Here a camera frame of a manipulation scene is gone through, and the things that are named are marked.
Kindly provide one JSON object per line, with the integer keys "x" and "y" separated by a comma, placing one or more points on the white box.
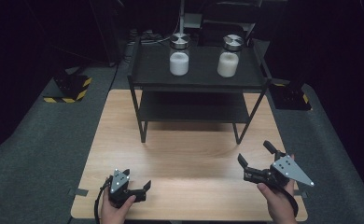
{"x": 192, "y": 20}

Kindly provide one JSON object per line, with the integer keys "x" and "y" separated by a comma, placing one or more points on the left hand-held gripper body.
{"x": 120, "y": 183}

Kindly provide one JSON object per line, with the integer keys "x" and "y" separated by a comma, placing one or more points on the glass jar with metal lid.
{"x": 179, "y": 57}
{"x": 229, "y": 59}

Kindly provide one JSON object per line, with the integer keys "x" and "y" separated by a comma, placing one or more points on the person's left hand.
{"x": 114, "y": 213}

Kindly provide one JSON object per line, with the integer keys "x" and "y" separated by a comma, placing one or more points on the person's right hand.
{"x": 278, "y": 205}

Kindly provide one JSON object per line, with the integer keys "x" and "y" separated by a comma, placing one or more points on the black two-tier shelf rack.
{"x": 197, "y": 84}

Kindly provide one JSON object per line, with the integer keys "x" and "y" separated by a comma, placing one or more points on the grey tape strip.
{"x": 78, "y": 192}
{"x": 301, "y": 193}

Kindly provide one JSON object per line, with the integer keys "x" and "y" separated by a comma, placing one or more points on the black chair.
{"x": 216, "y": 32}

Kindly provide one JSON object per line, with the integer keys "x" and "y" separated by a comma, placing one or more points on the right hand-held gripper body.
{"x": 287, "y": 171}

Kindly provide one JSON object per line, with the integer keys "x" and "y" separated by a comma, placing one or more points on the white metal post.
{"x": 181, "y": 18}

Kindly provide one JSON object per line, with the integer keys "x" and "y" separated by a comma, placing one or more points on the black stand base striped edge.
{"x": 69, "y": 88}
{"x": 290, "y": 97}

